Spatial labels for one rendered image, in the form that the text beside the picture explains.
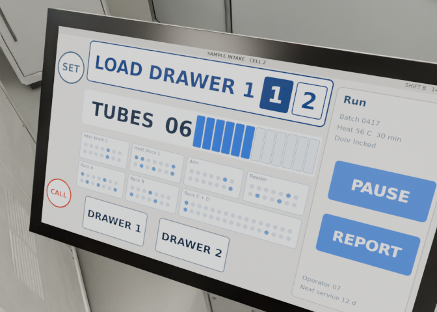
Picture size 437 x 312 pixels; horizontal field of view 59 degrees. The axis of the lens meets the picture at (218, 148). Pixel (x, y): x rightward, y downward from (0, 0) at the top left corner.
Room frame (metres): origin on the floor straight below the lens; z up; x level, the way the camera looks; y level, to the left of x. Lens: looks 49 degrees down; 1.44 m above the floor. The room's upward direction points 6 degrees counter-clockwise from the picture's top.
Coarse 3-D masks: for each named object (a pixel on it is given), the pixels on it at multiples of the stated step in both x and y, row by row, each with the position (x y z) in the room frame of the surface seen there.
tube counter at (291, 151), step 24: (168, 120) 0.34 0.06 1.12; (192, 120) 0.33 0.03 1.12; (216, 120) 0.32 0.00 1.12; (192, 144) 0.31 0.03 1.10; (216, 144) 0.30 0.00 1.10; (240, 144) 0.29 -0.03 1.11; (264, 144) 0.29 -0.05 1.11; (288, 144) 0.28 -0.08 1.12; (312, 144) 0.27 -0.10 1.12; (288, 168) 0.26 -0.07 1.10; (312, 168) 0.26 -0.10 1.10
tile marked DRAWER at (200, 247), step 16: (160, 224) 0.26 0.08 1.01; (176, 224) 0.25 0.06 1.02; (160, 240) 0.24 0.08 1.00; (176, 240) 0.24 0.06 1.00; (192, 240) 0.23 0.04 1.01; (208, 240) 0.23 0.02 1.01; (224, 240) 0.22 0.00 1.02; (176, 256) 0.22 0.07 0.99; (192, 256) 0.22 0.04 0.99; (208, 256) 0.22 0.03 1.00; (224, 256) 0.21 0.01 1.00
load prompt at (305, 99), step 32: (96, 64) 0.41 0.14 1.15; (128, 64) 0.40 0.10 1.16; (160, 64) 0.38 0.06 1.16; (192, 64) 0.37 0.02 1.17; (224, 64) 0.36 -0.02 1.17; (192, 96) 0.35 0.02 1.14; (224, 96) 0.34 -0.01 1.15; (256, 96) 0.32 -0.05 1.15; (288, 96) 0.31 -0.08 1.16; (320, 96) 0.30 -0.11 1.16
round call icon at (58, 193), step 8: (48, 176) 0.34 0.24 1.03; (48, 184) 0.33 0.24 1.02; (56, 184) 0.33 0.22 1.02; (64, 184) 0.33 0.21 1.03; (72, 184) 0.32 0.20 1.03; (48, 192) 0.33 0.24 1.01; (56, 192) 0.32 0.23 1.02; (64, 192) 0.32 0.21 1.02; (72, 192) 0.32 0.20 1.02; (48, 200) 0.32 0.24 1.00; (56, 200) 0.32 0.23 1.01; (64, 200) 0.31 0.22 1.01; (64, 208) 0.30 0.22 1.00
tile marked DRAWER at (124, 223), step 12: (84, 204) 0.30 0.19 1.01; (96, 204) 0.30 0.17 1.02; (108, 204) 0.29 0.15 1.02; (84, 216) 0.29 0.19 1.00; (96, 216) 0.29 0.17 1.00; (108, 216) 0.28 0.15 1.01; (120, 216) 0.28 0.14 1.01; (132, 216) 0.27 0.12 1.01; (144, 216) 0.27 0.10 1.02; (84, 228) 0.28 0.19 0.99; (96, 228) 0.27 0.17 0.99; (108, 228) 0.27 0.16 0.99; (120, 228) 0.27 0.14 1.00; (132, 228) 0.26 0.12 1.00; (144, 228) 0.26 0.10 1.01; (132, 240) 0.25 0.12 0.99
